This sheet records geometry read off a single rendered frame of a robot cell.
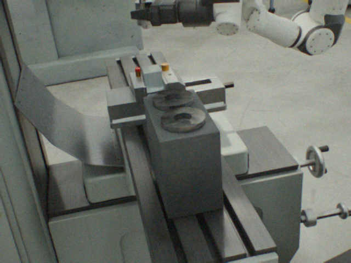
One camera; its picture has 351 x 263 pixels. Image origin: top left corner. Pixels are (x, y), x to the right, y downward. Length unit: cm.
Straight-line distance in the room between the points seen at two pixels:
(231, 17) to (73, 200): 70
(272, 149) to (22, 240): 82
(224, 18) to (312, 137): 203
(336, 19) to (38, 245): 102
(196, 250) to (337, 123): 253
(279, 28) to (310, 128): 200
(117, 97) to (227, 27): 38
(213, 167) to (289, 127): 235
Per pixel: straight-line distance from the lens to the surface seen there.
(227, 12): 123
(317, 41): 134
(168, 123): 92
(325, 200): 261
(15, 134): 126
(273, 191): 152
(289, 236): 166
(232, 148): 142
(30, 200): 134
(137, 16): 130
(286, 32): 133
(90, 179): 136
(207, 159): 92
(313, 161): 171
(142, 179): 112
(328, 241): 237
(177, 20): 128
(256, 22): 129
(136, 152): 123
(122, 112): 135
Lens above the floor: 156
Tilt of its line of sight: 29 degrees down
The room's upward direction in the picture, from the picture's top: 6 degrees counter-clockwise
